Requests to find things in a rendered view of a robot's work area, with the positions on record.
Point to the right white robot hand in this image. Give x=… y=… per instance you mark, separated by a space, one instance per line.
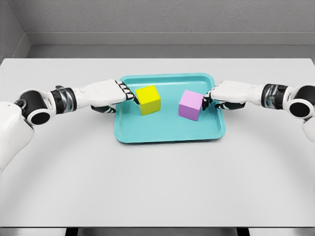
x=227 y=92

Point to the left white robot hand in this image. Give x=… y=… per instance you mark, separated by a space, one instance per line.
x=108 y=92

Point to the pink cube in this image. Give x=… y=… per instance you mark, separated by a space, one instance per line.
x=190 y=105

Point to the yellow cube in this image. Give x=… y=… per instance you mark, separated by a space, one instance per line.
x=148 y=99

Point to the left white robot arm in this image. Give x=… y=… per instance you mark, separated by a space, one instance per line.
x=49 y=103

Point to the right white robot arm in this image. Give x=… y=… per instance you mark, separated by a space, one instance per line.
x=283 y=98

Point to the teal tray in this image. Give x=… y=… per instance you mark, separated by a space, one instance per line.
x=167 y=127

